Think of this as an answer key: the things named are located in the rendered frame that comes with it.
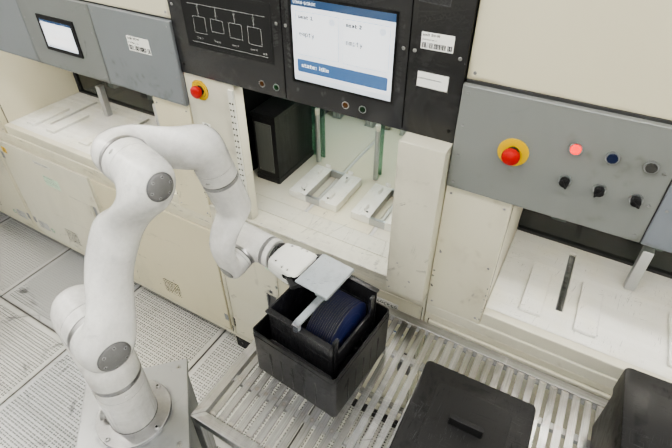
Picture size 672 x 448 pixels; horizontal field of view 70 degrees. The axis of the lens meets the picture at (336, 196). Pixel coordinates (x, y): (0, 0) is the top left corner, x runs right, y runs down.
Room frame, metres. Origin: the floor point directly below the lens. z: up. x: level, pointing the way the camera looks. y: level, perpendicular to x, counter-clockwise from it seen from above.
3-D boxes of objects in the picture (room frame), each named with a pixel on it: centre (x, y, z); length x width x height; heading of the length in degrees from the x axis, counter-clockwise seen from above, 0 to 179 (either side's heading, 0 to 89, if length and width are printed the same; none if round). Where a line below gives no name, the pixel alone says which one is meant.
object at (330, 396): (0.85, 0.04, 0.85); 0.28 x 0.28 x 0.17; 55
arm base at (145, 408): (0.67, 0.54, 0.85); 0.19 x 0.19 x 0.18
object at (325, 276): (0.84, 0.03, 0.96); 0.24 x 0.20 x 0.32; 145
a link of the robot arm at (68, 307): (0.69, 0.56, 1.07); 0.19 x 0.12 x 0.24; 46
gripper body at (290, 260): (0.91, 0.12, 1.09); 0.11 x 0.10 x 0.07; 55
